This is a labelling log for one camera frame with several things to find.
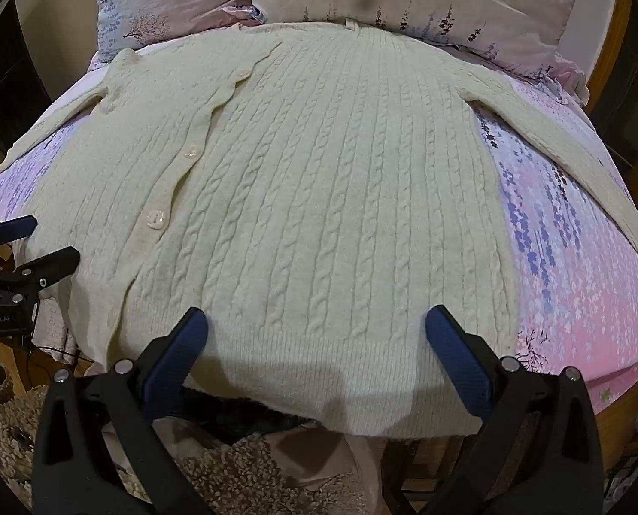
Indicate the beige fuzzy cloth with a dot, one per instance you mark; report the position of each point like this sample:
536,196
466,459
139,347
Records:
233,477

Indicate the wooden bed frame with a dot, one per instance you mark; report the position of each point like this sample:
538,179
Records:
619,64

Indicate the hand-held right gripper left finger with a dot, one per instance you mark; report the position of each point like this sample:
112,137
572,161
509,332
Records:
177,348

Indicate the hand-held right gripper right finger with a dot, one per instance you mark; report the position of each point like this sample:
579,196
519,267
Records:
458,354

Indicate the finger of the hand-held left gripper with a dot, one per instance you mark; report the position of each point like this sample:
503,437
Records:
9,228
45,266

